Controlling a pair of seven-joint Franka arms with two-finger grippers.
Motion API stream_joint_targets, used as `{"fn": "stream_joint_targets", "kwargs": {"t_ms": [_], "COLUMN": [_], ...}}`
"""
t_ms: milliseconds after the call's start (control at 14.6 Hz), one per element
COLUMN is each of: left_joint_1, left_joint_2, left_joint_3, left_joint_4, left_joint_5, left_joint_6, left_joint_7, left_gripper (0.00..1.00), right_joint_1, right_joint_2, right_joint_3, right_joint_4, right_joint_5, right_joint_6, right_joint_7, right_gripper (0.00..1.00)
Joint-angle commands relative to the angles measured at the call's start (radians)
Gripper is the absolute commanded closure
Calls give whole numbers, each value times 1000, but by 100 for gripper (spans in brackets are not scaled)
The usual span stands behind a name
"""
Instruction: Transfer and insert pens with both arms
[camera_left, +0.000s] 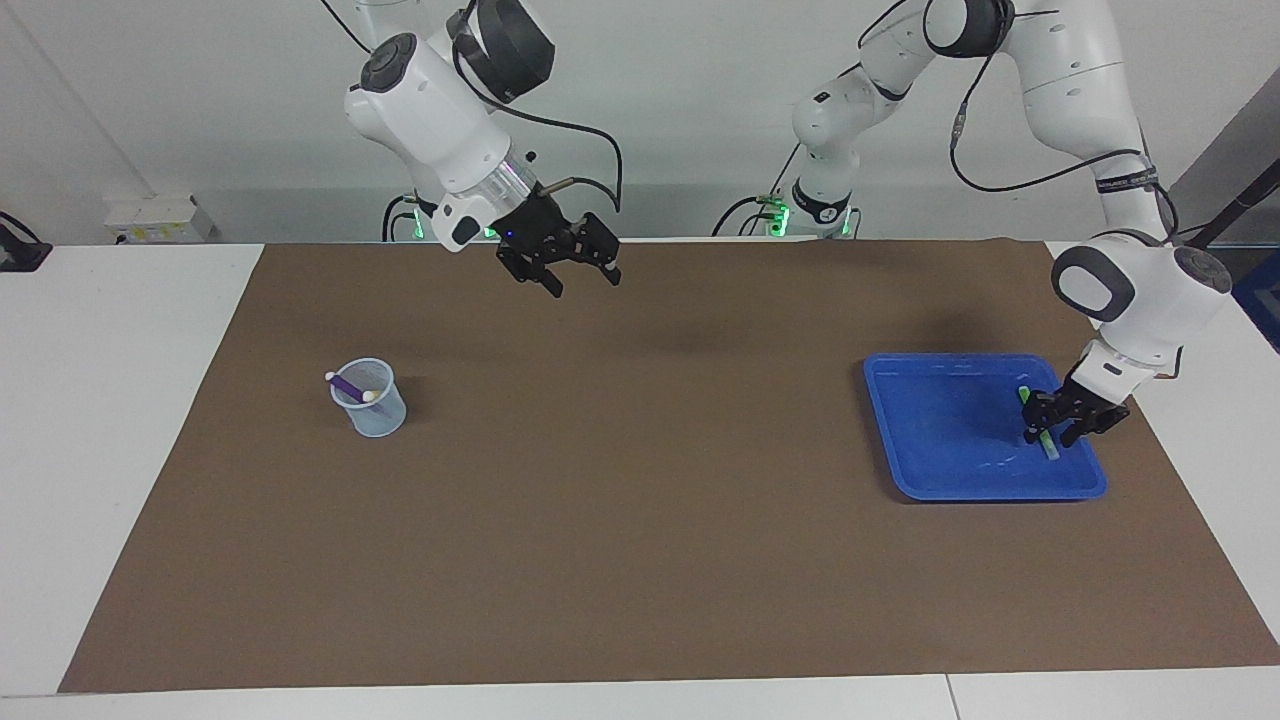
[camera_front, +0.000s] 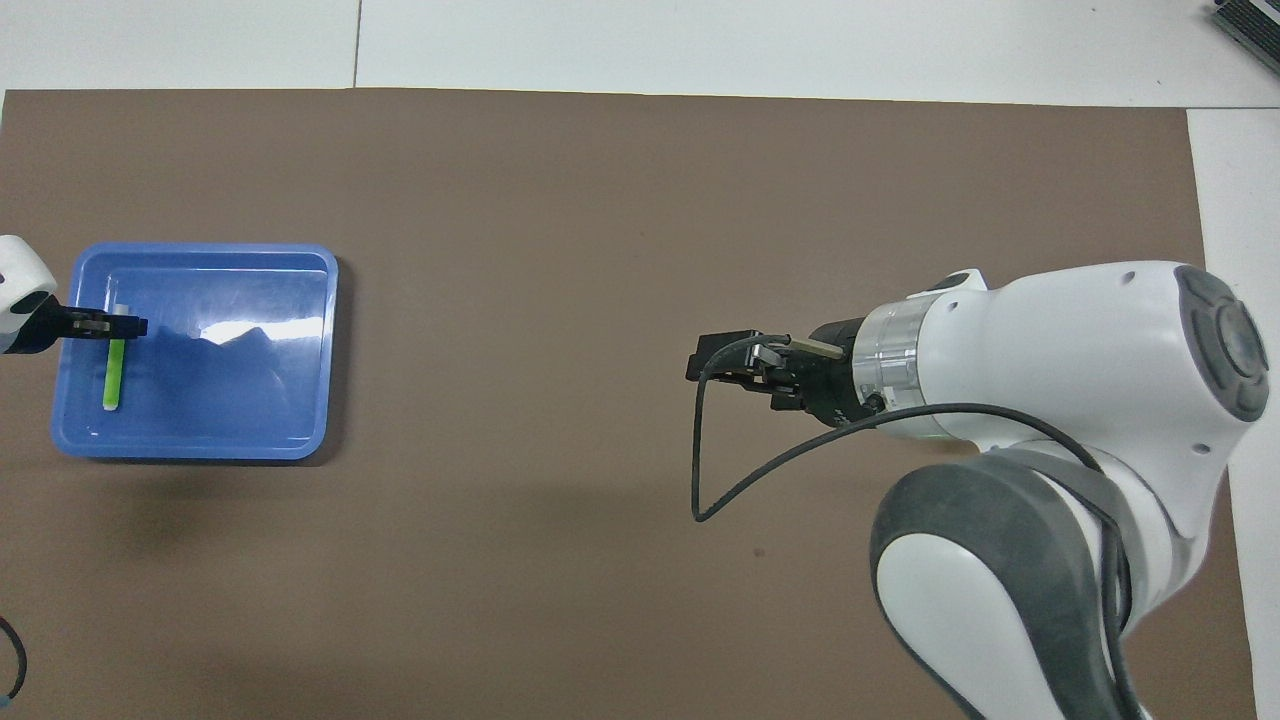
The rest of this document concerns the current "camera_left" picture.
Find pale blue plastic cup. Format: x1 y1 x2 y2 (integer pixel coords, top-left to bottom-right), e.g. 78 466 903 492
330 358 408 439

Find black clamp base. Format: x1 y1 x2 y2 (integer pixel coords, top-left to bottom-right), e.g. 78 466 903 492
0 212 53 273

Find white wall socket box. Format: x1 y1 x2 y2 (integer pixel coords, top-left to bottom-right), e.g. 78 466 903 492
103 195 216 246

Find black base cables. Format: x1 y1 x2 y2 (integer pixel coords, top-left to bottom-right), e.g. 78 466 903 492
712 145 801 238
383 193 441 243

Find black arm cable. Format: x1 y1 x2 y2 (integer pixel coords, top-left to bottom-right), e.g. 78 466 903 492
948 0 1183 381
320 0 624 216

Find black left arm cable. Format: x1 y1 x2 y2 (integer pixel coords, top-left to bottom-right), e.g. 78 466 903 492
948 0 1183 381

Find brown table mat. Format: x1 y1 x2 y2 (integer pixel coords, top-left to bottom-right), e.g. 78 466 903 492
58 238 1280 694

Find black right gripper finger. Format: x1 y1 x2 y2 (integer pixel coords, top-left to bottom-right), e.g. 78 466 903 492
496 248 565 300
580 212 623 289

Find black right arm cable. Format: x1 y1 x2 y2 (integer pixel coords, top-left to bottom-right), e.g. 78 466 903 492
320 0 624 216

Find black left base cables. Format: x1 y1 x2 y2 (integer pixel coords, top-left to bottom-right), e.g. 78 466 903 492
712 145 801 238

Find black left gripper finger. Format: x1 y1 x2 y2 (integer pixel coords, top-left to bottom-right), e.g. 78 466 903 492
1021 390 1073 443
1058 403 1132 449

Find blue crate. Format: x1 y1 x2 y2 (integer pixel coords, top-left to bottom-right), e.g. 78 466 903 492
1228 248 1280 353

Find blue plastic tray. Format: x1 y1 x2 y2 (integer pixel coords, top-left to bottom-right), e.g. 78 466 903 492
863 352 1109 503

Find black stand pole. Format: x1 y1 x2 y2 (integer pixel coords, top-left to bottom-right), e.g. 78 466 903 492
1165 160 1280 266

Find black right base cables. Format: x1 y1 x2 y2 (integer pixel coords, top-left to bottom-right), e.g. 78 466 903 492
383 193 441 243

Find green marker pen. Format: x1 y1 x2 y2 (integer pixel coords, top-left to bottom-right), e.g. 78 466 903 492
1017 385 1061 462

